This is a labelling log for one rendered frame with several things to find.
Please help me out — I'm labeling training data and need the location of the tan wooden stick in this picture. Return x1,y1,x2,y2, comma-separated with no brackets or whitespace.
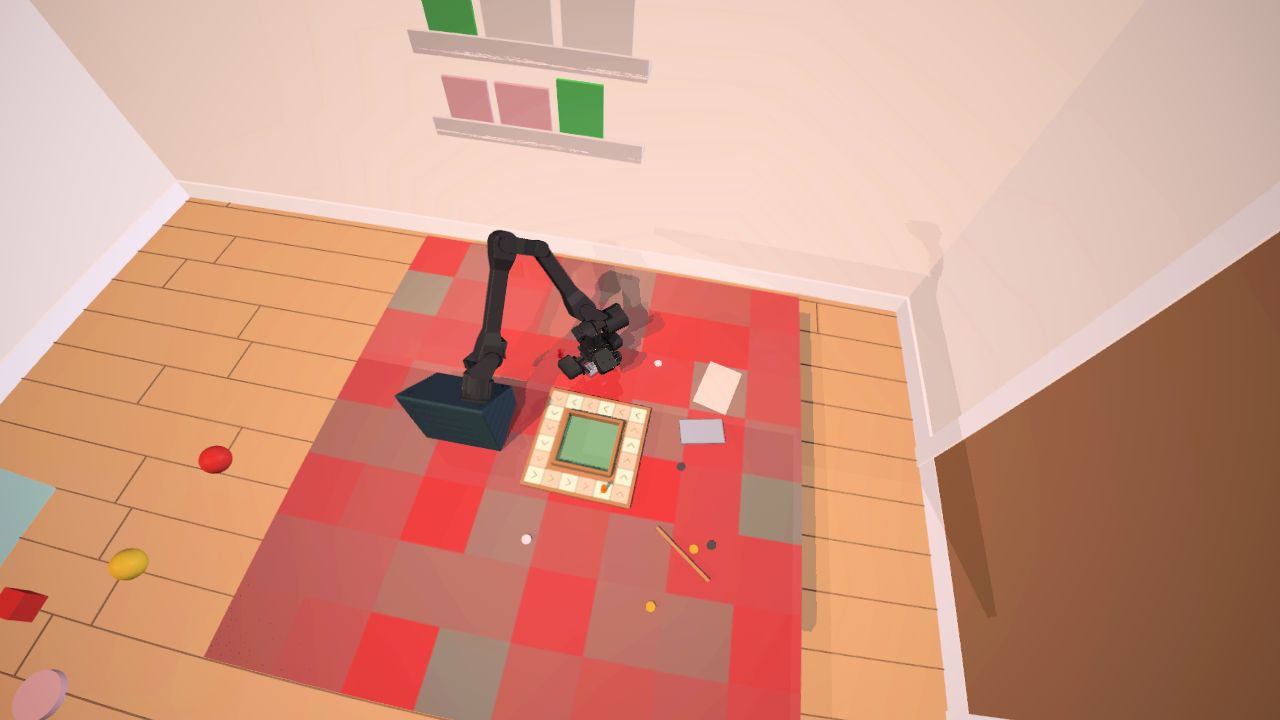
657,527,710,582

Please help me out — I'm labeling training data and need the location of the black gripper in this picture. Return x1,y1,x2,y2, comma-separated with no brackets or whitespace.
558,332,623,380

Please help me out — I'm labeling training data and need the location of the wooden square board with arrow track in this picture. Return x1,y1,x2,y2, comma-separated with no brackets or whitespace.
518,387,652,509

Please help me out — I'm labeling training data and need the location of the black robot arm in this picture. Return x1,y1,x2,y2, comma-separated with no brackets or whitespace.
460,229,628,404

